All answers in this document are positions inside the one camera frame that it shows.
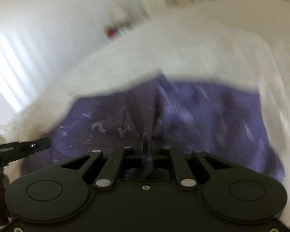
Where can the white window curtain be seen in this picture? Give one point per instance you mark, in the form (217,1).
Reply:
(18,82)

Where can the white satin bedspread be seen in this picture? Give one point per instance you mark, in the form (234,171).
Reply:
(243,43)

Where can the purple patterned garment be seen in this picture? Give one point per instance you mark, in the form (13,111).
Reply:
(205,117)

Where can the red box on nightstand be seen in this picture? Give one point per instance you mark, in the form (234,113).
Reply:
(112,31)

